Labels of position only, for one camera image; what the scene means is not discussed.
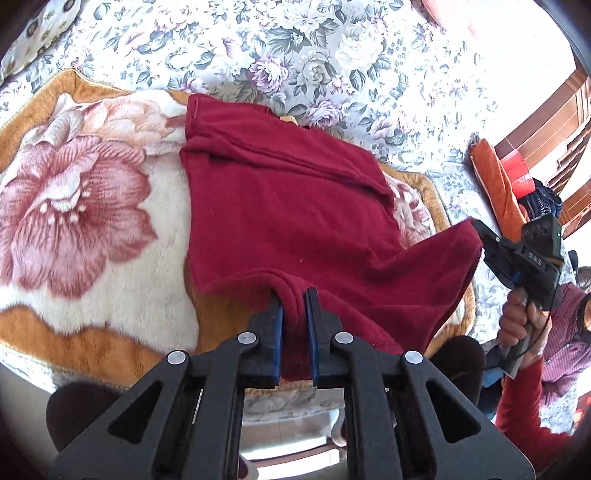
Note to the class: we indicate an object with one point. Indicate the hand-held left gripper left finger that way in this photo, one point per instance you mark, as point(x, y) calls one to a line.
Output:
point(276, 330)

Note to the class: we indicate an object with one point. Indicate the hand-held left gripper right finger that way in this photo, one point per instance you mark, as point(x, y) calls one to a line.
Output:
point(311, 330)

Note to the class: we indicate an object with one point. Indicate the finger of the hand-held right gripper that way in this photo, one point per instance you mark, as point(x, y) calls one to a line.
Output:
point(496, 265)
point(487, 235)

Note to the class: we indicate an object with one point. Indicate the dark red sweater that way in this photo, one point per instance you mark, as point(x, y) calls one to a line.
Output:
point(286, 217)

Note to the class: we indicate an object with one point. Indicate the person's right forearm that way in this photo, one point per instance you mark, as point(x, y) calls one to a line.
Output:
point(526, 406)

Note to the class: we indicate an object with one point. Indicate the dark blue clothes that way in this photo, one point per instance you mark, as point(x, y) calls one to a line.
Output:
point(545, 198)

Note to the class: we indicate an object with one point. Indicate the person's right hand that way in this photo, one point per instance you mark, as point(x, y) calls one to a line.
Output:
point(515, 323)

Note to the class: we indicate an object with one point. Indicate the orange velvet cloth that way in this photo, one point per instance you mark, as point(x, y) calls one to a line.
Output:
point(496, 184)

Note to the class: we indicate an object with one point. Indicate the red box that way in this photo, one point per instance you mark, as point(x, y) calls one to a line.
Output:
point(516, 168)

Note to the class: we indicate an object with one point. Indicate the person's right leg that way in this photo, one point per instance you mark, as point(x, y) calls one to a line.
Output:
point(457, 364)

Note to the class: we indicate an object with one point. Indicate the person's leg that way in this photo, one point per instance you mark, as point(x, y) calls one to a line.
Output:
point(457, 364)
point(83, 410)

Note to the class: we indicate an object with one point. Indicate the brown wooden furniture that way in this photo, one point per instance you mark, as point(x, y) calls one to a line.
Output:
point(554, 138)

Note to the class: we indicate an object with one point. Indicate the rose print fleece blanket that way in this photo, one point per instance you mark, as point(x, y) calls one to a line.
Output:
point(87, 240)

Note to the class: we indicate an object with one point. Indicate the person's left leg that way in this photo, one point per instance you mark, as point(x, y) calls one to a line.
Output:
point(83, 410)

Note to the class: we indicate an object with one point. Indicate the pink pillow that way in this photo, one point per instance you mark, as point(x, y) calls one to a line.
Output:
point(455, 16)

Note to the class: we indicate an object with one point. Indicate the floral bedsheet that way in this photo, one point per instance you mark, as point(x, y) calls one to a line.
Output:
point(323, 60)

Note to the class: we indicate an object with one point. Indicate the patterned white pillow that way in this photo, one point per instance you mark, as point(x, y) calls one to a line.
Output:
point(37, 32)

